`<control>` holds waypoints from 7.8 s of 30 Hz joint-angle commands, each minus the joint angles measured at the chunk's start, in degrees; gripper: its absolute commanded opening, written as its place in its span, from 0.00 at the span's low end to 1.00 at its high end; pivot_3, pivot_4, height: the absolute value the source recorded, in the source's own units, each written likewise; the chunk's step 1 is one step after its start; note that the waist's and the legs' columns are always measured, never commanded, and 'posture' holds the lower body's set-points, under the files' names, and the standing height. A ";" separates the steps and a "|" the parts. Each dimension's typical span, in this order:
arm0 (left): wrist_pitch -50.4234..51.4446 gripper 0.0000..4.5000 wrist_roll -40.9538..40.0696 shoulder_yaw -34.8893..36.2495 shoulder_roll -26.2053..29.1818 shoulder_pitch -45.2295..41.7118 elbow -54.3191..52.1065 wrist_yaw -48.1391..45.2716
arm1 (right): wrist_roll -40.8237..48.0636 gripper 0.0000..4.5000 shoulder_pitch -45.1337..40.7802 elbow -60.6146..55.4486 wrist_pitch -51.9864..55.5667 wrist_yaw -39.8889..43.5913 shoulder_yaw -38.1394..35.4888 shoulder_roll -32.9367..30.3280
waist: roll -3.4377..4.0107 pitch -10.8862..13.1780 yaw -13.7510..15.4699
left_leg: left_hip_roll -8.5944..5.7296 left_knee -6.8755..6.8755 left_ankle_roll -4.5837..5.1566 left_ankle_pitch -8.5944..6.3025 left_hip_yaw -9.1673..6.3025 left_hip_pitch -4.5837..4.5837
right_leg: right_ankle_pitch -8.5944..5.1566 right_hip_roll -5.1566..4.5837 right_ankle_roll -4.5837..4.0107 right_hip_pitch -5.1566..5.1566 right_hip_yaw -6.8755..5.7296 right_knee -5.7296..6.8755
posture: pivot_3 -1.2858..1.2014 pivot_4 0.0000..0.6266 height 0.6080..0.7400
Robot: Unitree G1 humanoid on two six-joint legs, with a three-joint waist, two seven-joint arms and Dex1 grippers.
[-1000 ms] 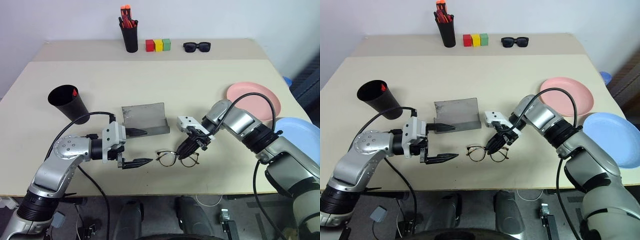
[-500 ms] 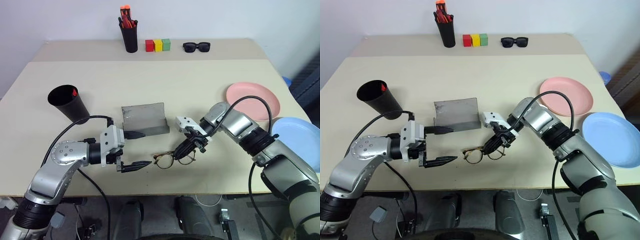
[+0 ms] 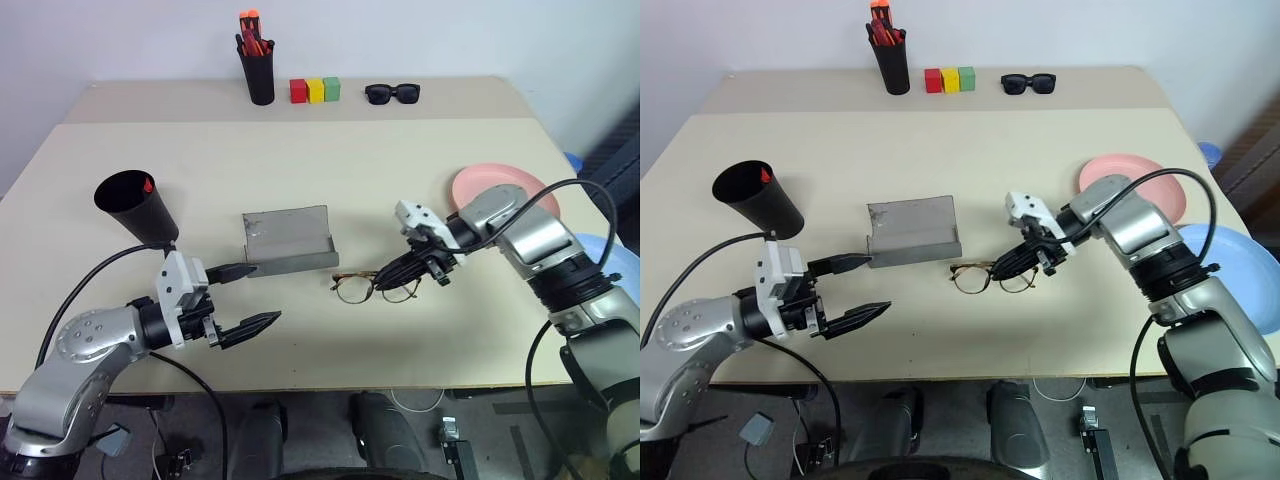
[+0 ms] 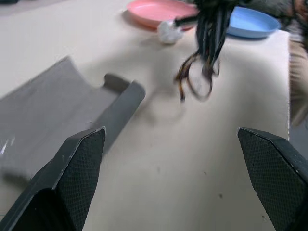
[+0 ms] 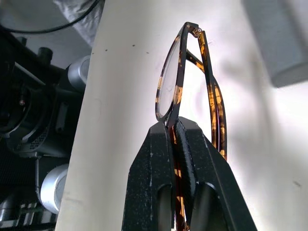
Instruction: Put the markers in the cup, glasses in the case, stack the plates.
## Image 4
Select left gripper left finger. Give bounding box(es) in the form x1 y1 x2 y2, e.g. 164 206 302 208
0 126 107 231

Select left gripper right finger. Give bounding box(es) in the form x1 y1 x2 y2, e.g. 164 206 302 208
237 126 308 231

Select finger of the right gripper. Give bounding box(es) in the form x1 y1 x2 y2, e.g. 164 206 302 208
195 6 215 64
204 6 232 73

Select tortoise frame eyeglasses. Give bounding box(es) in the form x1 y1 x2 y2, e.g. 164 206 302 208
174 51 221 102

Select blue round plate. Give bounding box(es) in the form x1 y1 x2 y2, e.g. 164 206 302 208
225 6 282 40

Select white crumpled tissue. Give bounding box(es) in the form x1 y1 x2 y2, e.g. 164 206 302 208
157 20 184 45

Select pink round plate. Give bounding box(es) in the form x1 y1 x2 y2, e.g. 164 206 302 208
127 0 201 31

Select grey open glasses case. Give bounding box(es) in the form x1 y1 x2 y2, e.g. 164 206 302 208
0 55 146 181

